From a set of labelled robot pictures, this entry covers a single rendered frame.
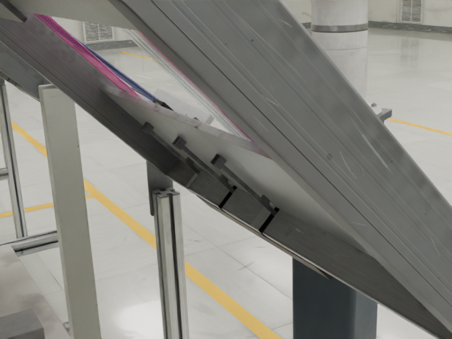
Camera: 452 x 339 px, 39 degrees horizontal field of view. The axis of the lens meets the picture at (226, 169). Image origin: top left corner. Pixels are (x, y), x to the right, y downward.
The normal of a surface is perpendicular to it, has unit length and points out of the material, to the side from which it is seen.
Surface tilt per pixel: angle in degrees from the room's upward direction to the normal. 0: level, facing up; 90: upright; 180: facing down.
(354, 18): 91
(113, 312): 0
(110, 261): 0
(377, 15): 90
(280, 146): 90
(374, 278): 44
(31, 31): 90
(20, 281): 0
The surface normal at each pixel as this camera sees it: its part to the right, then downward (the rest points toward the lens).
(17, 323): -0.04, -0.95
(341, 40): -0.09, 0.31
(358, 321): 0.84, 0.14
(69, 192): 0.40, 0.26
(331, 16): -0.40, 0.34
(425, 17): -0.87, 0.18
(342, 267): -0.62, -0.56
